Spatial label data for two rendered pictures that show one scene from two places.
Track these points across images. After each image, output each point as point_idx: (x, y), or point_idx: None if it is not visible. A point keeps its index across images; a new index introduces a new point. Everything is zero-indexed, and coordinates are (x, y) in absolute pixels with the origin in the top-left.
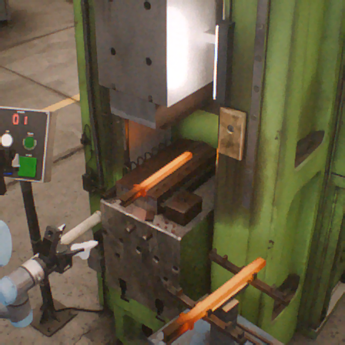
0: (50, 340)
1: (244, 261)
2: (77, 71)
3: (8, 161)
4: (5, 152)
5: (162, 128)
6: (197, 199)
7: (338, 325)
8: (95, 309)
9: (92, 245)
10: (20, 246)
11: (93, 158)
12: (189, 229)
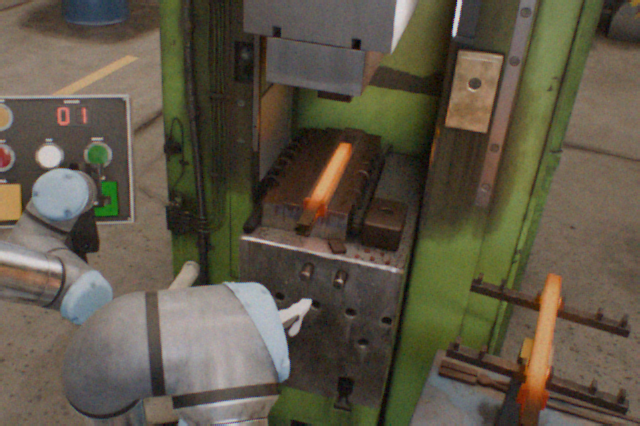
0: None
1: (468, 290)
2: (1, 81)
3: (100, 185)
4: (90, 170)
5: (344, 100)
6: (404, 207)
7: (511, 359)
8: (177, 418)
9: (307, 307)
10: (11, 349)
11: (186, 174)
12: (406, 255)
